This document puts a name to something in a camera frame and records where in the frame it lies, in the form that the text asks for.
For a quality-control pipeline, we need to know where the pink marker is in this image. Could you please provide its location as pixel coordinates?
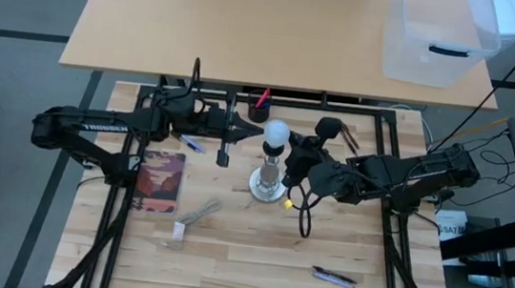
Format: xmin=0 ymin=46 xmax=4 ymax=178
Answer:
xmin=255 ymin=86 xmax=272 ymax=111

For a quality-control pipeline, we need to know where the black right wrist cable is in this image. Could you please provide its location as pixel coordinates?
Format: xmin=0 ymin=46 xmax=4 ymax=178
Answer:
xmin=283 ymin=183 xmax=318 ymax=239

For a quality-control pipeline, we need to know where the silver lamp base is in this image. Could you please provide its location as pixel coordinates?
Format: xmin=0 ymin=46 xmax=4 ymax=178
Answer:
xmin=246 ymin=140 xmax=293 ymax=205

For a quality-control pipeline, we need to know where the yellow cable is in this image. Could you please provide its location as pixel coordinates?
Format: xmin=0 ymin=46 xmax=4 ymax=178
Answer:
xmin=432 ymin=86 xmax=515 ymax=153

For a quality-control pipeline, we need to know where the grey pen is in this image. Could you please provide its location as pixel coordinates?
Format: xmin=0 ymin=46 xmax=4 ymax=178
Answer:
xmin=309 ymin=271 xmax=359 ymax=288

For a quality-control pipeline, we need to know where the black metal beam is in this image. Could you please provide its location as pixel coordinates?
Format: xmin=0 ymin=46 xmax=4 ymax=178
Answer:
xmin=437 ymin=209 xmax=515 ymax=269

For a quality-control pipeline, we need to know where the white cable with label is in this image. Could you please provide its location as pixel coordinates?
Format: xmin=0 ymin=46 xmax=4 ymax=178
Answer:
xmin=157 ymin=191 xmax=228 ymax=257

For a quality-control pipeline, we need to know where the light wooden desk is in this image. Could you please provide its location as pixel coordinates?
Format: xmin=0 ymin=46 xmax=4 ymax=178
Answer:
xmin=57 ymin=0 xmax=510 ymax=113

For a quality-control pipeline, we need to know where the black pen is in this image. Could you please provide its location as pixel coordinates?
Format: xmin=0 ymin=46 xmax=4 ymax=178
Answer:
xmin=309 ymin=264 xmax=361 ymax=286

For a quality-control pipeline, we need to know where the clear plastic storage bin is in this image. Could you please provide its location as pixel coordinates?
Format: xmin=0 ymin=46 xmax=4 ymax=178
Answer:
xmin=378 ymin=0 xmax=507 ymax=95

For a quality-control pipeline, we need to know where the landscape print notebook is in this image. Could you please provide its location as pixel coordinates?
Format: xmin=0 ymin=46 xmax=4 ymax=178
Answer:
xmin=130 ymin=149 xmax=188 ymax=217

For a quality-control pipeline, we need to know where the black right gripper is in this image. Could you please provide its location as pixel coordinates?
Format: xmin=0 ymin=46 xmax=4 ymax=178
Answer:
xmin=279 ymin=112 xmax=343 ymax=195

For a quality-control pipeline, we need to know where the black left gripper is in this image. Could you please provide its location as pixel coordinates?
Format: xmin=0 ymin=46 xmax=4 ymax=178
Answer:
xmin=187 ymin=87 xmax=269 ymax=172

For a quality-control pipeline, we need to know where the white round lightbulb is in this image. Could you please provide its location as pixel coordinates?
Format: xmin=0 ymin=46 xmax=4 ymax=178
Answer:
xmin=261 ymin=117 xmax=294 ymax=152

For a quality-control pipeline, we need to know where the blue ballpoint pen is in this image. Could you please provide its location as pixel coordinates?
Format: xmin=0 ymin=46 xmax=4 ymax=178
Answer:
xmin=178 ymin=134 xmax=208 ymax=154

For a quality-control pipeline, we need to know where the black aluminium table frame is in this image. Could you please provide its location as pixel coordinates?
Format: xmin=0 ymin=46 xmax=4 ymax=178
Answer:
xmin=48 ymin=65 xmax=476 ymax=288

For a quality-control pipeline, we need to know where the white printed cardboard box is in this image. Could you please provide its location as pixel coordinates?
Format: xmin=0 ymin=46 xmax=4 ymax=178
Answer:
xmin=430 ymin=208 xmax=471 ymax=270

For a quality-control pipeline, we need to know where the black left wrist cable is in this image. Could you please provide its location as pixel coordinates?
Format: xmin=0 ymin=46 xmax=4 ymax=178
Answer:
xmin=188 ymin=56 xmax=204 ymax=94

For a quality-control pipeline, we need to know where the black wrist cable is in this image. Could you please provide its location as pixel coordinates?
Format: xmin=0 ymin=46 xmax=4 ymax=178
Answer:
xmin=283 ymin=183 xmax=318 ymax=239
xmin=188 ymin=56 xmax=204 ymax=94

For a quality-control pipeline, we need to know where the black floor cable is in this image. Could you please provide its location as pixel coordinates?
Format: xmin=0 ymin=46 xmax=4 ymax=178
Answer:
xmin=442 ymin=121 xmax=515 ymax=214

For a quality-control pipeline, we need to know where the black pen cup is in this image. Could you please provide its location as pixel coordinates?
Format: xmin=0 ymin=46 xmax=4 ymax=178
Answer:
xmin=245 ymin=88 xmax=274 ymax=125

